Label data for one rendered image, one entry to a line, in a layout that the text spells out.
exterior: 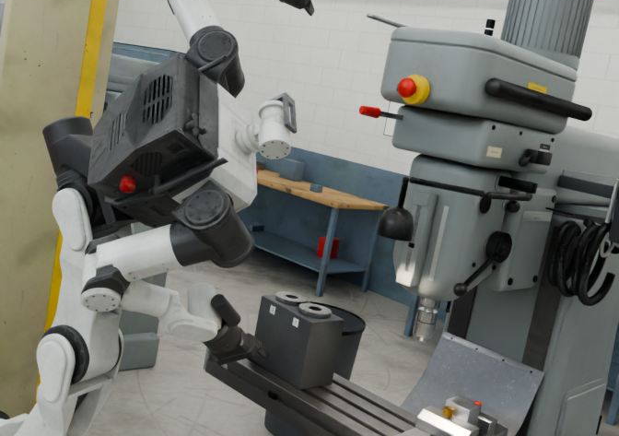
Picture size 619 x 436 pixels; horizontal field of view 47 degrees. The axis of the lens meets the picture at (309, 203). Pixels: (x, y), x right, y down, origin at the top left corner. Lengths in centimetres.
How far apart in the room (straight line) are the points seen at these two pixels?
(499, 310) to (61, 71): 183
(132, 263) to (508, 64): 85
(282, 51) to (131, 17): 321
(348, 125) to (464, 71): 600
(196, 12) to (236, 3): 728
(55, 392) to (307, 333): 62
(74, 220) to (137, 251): 29
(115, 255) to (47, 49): 155
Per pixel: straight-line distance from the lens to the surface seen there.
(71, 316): 178
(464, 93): 146
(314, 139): 774
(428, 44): 152
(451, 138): 156
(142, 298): 157
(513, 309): 205
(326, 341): 193
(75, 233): 169
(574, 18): 186
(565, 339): 203
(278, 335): 198
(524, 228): 177
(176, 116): 138
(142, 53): 919
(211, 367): 214
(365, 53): 744
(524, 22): 184
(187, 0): 177
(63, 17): 292
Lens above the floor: 169
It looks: 8 degrees down
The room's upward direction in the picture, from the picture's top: 11 degrees clockwise
